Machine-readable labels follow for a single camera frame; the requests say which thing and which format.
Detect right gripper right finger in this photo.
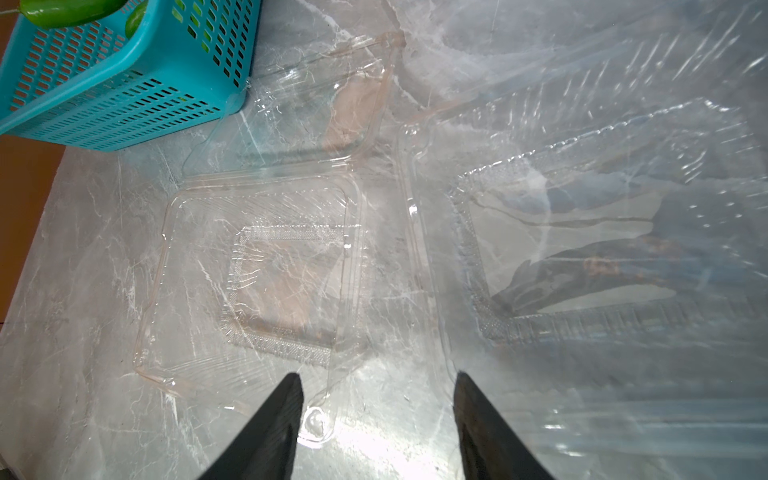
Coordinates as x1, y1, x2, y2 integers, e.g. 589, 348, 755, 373
453, 372, 554, 480

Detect green peppers bunch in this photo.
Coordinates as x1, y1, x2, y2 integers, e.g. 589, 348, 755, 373
1, 0, 167, 40

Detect teal plastic basket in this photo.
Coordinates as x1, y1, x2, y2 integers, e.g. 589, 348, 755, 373
1, 0, 261, 151

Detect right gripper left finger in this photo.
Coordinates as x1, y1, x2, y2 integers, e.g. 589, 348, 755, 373
200, 373, 304, 479

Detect clear clamshell container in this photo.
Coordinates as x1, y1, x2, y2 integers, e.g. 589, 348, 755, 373
134, 32, 404, 448
398, 1, 767, 479

